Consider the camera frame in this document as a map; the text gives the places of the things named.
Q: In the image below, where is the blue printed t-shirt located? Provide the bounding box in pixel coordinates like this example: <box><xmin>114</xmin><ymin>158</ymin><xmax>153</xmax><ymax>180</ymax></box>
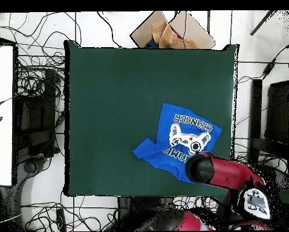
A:
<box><xmin>132</xmin><ymin>102</ymin><xmax>222</xmax><ymax>186</ymax></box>

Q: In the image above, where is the dark green table cloth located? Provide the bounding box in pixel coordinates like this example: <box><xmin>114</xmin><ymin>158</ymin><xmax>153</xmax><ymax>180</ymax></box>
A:
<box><xmin>63</xmin><ymin>39</ymin><xmax>239</xmax><ymax>204</ymax></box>

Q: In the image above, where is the brown cloth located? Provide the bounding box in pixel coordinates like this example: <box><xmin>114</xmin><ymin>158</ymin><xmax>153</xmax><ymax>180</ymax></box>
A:
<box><xmin>151</xmin><ymin>21</ymin><xmax>201</xmax><ymax>50</ymax></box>

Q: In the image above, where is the open cardboard box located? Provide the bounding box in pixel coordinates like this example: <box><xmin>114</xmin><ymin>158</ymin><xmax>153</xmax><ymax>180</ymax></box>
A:
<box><xmin>129</xmin><ymin>10</ymin><xmax>216</xmax><ymax>50</ymax></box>

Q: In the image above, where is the black chair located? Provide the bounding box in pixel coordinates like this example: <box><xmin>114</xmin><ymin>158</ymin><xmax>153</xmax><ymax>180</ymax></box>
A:
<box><xmin>248</xmin><ymin>78</ymin><xmax>289</xmax><ymax>160</ymax></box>

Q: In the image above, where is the black power adapter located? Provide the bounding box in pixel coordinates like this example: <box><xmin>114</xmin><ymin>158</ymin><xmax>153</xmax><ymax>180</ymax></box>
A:
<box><xmin>262</xmin><ymin>61</ymin><xmax>276</xmax><ymax>79</ymax></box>

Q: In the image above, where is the white side table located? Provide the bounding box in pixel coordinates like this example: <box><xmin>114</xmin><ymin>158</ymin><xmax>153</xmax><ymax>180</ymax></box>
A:
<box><xmin>0</xmin><ymin>44</ymin><xmax>15</xmax><ymax>187</ymax></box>

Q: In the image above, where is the black rod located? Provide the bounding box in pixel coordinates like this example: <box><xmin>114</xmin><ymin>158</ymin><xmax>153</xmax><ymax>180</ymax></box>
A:
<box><xmin>249</xmin><ymin>10</ymin><xmax>276</xmax><ymax>36</ymax></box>

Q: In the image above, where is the black cable tangle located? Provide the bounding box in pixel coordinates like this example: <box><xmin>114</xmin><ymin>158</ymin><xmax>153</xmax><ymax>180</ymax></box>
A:
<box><xmin>16</xmin><ymin>57</ymin><xmax>65</xmax><ymax>102</ymax></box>

